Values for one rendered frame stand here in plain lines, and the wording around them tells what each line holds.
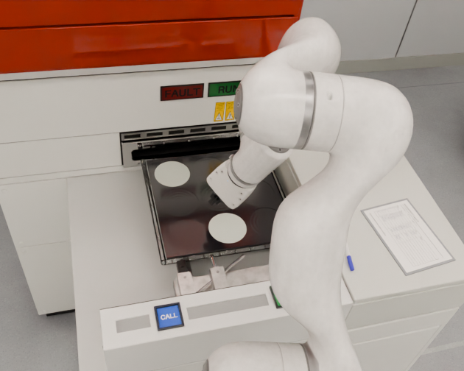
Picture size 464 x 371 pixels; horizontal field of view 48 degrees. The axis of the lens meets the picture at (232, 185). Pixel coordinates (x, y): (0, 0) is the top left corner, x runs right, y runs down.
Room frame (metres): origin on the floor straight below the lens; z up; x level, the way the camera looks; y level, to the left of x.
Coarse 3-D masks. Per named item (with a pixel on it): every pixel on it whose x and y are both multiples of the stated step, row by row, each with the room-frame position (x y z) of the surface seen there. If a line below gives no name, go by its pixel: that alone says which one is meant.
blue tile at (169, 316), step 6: (174, 306) 0.57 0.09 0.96; (162, 312) 0.55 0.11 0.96; (168, 312) 0.55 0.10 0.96; (174, 312) 0.55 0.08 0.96; (162, 318) 0.53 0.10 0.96; (168, 318) 0.54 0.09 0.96; (174, 318) 0.54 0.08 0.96; (162, 324) 0.52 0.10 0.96; (168, 324) 0.52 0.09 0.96; (174, 324) 0.52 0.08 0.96
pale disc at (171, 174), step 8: (160, 168) 1.03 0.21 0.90; (168, 168) 1.03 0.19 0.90; (176, 168) 1.04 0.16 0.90; (184, 168) 1.04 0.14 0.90; (160, 176) 1.00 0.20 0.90; (168, 176) 1.00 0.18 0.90; (176, 176) 1.01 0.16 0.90; (184, 176) 1.01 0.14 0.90; (168, 184) 0.97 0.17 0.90; (176, 184) 0.98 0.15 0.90
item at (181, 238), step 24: (192, 168) 1.05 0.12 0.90; (216, 168) 1.06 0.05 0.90; (168, 192) 0.94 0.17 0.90; (192, 192) 0.96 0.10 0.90; (264, 192) 0.99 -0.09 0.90; (168, 216) 0.86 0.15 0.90; (192, 216) 0.87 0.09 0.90; (240, 216) 0.89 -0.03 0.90; (264, 216) 0.91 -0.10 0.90; (168, 240) 0.78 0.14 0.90; (192, 240) 0.79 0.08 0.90; (216, 240) 0.80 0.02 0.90; (240, 240) 0.82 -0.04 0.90; (264, 240) 0.83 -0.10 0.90
